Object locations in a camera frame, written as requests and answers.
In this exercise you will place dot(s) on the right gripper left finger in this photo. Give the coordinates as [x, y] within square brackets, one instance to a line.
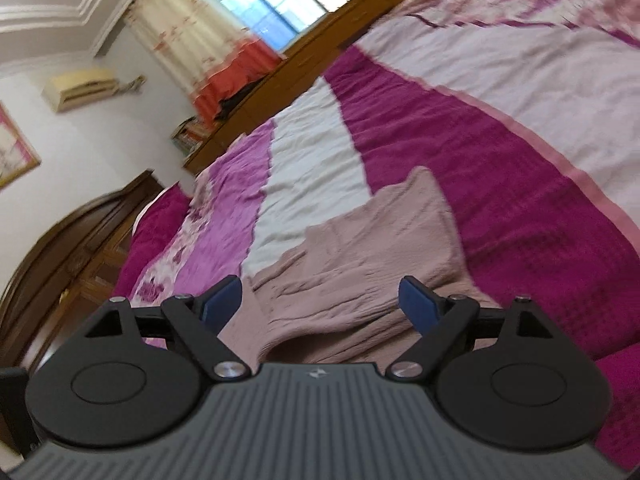
[198, 322]

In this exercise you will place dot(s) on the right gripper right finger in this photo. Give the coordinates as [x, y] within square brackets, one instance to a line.
[444, 324]

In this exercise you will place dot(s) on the pink knit cardigan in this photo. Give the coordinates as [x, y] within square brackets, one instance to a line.
[333, 298]

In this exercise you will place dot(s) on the magenta velvet pillow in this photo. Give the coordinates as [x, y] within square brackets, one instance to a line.
[153, 230]

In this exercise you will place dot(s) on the dark wooden headboard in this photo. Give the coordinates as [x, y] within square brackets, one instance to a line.
[69, 273]

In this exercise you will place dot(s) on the stack of books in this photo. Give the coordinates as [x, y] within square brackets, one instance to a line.
[190, 135]

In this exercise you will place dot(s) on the black item on cabinet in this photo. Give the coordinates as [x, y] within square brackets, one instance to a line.
[228, 106]

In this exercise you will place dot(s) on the framed wedding photo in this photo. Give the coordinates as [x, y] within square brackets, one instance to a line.
[18, 157]

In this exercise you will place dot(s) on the striped pink magenta bedspread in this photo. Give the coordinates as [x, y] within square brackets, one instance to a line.
[526, 112]

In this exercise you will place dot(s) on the long wooden drawer cabinet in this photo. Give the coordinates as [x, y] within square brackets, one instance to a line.
[303, 62]

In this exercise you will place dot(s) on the cream and orange curtain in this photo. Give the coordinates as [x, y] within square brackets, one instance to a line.
[211, 55]

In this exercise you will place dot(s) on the wall air conditioner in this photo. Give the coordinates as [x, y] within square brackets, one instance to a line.
[75, 89]

